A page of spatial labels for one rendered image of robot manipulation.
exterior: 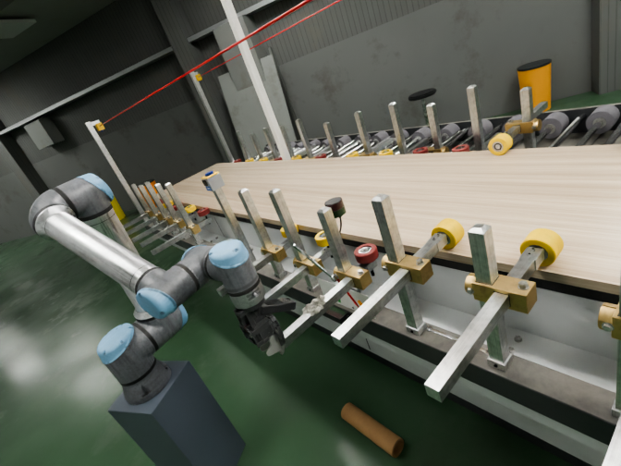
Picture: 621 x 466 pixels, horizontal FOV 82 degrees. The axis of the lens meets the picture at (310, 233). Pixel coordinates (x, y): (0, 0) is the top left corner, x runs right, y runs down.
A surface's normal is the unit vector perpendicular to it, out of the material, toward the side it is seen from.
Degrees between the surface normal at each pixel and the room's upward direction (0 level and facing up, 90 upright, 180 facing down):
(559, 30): 90
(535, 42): 90
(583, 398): 0
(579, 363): 0
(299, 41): 90
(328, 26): 90
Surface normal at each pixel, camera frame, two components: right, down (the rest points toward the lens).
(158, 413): 0.90, -0.15
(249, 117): -0.34, 0.34
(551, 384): -0.33, -0.85
